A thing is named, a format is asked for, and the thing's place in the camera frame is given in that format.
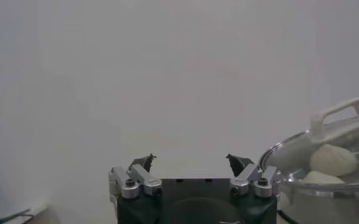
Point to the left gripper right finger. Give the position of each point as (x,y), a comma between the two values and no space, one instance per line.
(246,179)

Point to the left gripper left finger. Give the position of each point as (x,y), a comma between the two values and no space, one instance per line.
(145,181)

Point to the white steamed baozi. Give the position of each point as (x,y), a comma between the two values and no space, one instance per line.
(321,178)
(333,159)

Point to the glass pot lid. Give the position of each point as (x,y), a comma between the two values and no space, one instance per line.
(322,128)

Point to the stainless steel steamer basket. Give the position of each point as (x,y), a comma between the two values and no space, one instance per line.
(328,207)

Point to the white side table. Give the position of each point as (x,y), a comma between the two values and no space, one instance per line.
(36,211)

